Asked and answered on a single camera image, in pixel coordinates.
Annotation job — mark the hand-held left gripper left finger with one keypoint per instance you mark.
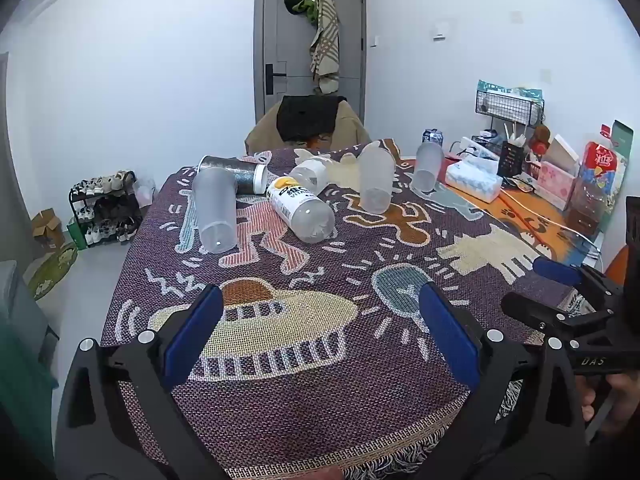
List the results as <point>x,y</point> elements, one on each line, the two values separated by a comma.
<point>192,337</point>

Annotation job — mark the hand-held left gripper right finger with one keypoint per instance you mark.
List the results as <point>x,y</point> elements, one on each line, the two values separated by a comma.
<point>447,332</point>

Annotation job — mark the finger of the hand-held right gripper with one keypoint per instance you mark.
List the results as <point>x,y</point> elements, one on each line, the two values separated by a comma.
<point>555,271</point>
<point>525,307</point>

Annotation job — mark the frosted plastic cup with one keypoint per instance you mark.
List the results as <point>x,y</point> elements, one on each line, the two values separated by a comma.
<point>376,180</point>
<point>216,210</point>
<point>428,167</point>

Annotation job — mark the dark glitter cup white lid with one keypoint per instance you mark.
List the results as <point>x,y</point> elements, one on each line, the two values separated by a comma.
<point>235,170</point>

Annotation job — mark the person's right hand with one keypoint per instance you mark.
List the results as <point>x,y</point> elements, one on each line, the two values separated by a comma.
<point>624,402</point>

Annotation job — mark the orange chair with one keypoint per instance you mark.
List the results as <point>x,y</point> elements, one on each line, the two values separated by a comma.
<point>619,262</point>

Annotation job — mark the pink box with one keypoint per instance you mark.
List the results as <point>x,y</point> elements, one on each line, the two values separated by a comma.
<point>557,177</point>

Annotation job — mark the red snack bag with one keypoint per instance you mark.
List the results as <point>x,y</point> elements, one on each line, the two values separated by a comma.
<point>600,175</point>

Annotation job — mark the black pen holder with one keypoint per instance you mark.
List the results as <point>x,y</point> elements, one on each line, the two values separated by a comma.
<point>511,159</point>

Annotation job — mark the white tissue box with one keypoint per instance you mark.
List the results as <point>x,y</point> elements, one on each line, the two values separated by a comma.
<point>472,180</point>

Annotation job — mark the printed woven blanket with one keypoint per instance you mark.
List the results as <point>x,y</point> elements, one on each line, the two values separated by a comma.
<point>320,375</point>

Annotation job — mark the brown stuffed toy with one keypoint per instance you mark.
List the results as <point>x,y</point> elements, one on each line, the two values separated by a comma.
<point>540,137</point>

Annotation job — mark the green card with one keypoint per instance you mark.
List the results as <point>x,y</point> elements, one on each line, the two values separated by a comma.
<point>620,135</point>

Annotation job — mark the translucent plastic bin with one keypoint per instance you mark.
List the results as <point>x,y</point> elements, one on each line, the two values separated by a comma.
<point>145,192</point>

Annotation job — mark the green round rug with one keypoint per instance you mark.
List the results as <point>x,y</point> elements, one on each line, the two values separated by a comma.
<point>52,272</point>

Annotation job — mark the black shoe rack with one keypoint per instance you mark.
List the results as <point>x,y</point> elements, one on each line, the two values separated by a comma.
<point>105,210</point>

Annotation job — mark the clear bottle yellow label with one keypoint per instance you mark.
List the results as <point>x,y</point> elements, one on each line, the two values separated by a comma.
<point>300,207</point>

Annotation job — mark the grey cabinet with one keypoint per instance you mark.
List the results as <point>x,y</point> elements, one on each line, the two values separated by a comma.
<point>20,320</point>

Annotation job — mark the cardboard box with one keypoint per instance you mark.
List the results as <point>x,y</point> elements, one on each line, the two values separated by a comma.
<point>46,230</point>

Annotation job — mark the clear bottle white label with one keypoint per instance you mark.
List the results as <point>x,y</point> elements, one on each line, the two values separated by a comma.
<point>312,175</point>

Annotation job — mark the chair with tan jacket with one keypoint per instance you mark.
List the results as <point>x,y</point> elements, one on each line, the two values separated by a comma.
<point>260,135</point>

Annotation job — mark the black garment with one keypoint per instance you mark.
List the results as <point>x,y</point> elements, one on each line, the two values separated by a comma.
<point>307,117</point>

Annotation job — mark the grey door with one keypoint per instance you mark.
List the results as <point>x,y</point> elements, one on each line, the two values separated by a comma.
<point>280,35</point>

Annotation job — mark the plaid scarf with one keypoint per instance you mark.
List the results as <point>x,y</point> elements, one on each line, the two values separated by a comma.
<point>326,35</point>

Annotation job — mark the green cloth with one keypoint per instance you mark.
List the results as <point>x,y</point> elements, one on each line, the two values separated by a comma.
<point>306,9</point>

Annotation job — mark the white wall box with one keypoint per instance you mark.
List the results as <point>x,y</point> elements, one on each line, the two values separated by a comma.
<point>445,29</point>

